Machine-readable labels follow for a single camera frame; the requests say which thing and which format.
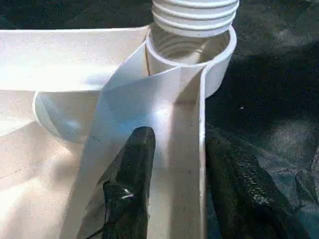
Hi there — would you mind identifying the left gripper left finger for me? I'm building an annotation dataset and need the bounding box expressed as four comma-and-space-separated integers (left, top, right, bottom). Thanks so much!
101, 126, 157, 239

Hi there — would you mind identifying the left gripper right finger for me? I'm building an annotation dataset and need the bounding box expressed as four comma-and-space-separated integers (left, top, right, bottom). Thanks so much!
206, 135, 307, 239

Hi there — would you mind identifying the white plastic table top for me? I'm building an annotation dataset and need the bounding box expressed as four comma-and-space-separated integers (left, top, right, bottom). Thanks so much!
0, 23, 237, 239

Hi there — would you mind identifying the white plastic table leg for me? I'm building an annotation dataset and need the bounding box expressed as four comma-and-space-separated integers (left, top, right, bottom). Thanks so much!
151, 0, 240, 38

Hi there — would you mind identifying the black table mat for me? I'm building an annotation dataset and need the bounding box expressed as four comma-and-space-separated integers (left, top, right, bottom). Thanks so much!
0, 0, 319, 239

